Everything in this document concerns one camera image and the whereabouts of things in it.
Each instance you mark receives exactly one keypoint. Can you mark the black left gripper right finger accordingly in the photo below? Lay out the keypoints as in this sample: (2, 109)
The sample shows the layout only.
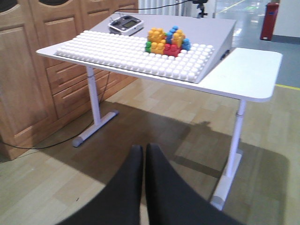
(170, 200)

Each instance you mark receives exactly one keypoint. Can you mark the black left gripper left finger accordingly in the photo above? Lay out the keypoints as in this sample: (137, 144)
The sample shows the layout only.
(119, 201)

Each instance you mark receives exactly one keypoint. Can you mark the white adjustable desk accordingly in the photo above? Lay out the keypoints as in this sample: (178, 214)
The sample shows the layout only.
(247, 75)

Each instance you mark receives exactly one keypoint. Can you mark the wooden wardrobe cabinet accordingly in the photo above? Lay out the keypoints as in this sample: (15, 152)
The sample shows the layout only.
(38, 95)

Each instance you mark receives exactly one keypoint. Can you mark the white studded building baseplate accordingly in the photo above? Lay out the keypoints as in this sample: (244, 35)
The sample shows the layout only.
(127, 52)

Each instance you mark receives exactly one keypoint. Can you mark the colourful building block pile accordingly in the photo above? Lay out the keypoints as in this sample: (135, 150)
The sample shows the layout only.
(170, 43)

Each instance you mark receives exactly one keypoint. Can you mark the grey remote controller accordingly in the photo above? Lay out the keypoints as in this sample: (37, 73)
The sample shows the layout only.
(126, 25)

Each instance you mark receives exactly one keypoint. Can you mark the red bin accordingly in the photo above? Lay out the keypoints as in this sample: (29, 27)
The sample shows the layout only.
(271, 12)

